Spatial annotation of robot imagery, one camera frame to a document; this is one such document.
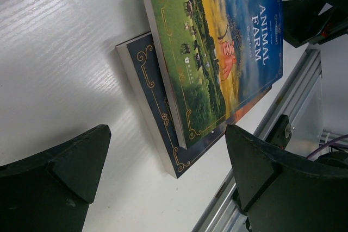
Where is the Tale of Two Cities book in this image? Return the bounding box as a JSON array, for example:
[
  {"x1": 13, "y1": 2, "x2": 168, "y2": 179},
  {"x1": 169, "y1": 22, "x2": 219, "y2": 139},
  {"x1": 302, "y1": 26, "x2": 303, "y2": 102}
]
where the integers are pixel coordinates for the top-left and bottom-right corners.
[{"x1": 115, "y1": 31, "x2": 272, "y2": 179}]

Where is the aluminium mounting rail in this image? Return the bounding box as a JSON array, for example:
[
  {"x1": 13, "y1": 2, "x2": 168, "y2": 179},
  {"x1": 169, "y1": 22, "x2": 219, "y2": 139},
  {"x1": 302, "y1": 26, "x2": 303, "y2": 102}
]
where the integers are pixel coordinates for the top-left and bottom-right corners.
[{"x1": 193, "y1": 49, "x2": 324, "y2": 231}]

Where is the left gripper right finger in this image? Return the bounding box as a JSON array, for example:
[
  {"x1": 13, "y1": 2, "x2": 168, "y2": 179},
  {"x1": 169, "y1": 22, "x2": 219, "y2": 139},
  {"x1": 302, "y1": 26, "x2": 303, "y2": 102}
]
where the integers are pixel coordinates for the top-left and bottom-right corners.
[{"x1": 226, "y1": 125, "x2": 347, "y2": 231}]

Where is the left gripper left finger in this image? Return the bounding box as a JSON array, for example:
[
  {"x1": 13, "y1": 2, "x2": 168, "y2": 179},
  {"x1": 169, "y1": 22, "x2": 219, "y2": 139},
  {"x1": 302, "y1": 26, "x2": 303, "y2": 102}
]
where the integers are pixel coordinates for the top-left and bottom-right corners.
[{"x1": 1, "y1": 124, "x2": 111, "y2": 231}]

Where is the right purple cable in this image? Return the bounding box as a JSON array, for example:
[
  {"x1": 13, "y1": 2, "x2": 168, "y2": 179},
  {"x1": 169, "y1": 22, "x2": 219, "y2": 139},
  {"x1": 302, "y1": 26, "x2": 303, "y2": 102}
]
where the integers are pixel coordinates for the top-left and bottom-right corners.
[{"x1": 307, "y1": 139, "x2": 348, "y2": 161}]

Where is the Animal Farm book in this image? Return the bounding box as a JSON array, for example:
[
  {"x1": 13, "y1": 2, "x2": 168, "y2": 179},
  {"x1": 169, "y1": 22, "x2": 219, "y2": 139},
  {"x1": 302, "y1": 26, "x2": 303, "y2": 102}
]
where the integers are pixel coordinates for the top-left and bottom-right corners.
[{"x1": 143, "y1": 0, "x2": 283, "y2": 148}]

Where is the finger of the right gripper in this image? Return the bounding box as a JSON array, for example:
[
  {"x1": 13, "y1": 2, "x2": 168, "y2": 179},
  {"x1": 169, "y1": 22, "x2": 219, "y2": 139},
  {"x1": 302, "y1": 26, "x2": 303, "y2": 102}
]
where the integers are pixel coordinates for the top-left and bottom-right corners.
[{"x1": 282, "y1": 0, "x2": 347, "y2": 48}]

